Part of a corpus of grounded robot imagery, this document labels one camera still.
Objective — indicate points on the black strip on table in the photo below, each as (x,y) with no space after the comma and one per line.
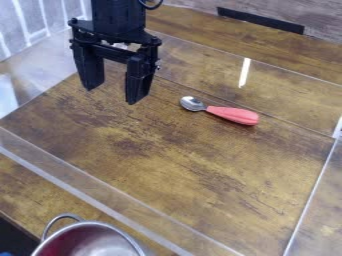
(261,20)

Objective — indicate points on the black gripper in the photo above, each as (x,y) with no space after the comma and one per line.
(115,34)

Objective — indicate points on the stainless steel pot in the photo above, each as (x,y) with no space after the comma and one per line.
(73,236)

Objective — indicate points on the pink handled metal spoon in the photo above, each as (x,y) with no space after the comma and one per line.
(237,115)

